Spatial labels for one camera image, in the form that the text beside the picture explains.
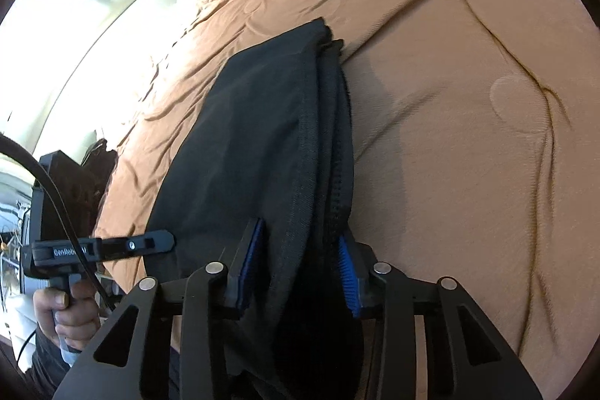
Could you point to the brown blanket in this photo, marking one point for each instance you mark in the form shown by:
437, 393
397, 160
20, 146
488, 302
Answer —
445, 109

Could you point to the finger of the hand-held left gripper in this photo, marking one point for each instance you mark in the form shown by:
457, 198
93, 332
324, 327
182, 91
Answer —
140, 244

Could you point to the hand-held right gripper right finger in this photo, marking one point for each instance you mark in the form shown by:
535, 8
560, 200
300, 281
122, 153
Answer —
349, 278

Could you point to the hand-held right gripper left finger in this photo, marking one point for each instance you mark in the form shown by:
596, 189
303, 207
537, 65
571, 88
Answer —
248, 269

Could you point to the black pants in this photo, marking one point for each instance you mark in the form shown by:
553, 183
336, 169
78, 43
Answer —
262, 137

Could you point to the person's left hand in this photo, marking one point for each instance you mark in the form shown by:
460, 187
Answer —
77, 315

